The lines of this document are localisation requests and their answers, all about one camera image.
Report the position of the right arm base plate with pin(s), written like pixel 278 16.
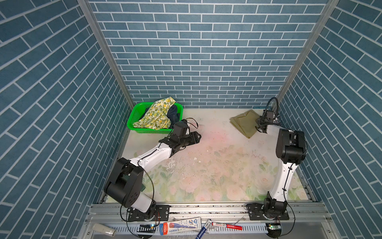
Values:
pixel 261 212

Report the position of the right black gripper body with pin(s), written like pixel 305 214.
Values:
pixel 258 122

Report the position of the yellow floral skirt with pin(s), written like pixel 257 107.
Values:
pixel 156 117

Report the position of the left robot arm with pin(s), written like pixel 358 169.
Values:
pixel 125 180

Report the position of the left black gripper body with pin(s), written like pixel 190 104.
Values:
pixel 187 140

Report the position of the aluminium rail frame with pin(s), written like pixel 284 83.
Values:
pixel 300 213

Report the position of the blue marker pen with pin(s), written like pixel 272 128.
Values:
pixel 204 229

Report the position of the dark navy skirt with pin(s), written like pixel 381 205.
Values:
pixel 173 116

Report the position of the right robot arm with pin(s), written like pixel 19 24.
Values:
pixel 291 150

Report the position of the green plastic basket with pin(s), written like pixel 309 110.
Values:
pixel 139 111

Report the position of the red marker pen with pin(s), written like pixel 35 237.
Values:
pixel 228 226

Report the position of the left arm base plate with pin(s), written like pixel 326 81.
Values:
pixel 159 213

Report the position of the olive green skirt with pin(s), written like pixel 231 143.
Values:
pixel 246 123

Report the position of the red blue toothpaste box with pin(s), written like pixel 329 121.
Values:
pixel 180 226

